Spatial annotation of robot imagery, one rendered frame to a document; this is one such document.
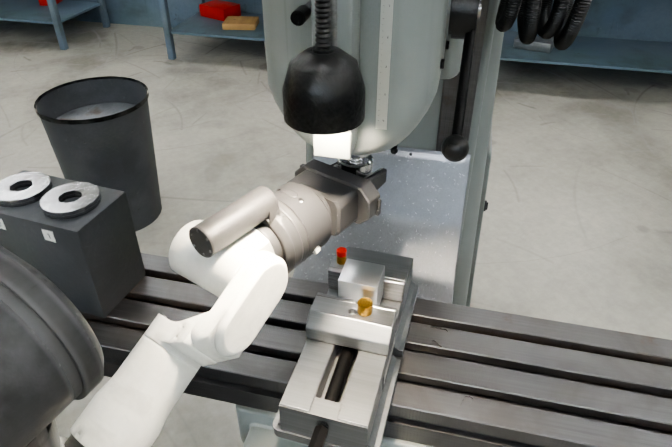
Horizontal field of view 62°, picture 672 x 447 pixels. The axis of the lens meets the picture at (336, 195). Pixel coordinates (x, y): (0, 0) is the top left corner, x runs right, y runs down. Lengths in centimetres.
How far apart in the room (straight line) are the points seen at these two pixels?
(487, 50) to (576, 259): 181
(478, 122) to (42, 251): 80
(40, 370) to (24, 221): 71
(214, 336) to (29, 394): 27
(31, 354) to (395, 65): 42
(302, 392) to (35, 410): 52
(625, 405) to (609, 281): 175
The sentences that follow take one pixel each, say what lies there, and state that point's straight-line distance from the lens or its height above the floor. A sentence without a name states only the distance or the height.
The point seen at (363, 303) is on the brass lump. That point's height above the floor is 106.
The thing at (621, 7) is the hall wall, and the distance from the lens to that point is 509.
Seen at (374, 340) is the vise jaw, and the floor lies 103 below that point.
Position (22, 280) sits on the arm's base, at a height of 145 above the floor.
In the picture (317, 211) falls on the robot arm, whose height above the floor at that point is 127.
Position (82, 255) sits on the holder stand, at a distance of 96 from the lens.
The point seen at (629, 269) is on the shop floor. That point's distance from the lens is 279.
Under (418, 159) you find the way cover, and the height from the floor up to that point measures 107.
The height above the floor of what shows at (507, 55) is 23.
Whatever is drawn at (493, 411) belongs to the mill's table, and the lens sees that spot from 89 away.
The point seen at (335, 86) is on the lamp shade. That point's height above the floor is 146.
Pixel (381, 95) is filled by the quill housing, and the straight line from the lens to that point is 59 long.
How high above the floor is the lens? 163
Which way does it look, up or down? 34 degrees down
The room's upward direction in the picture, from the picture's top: straight up
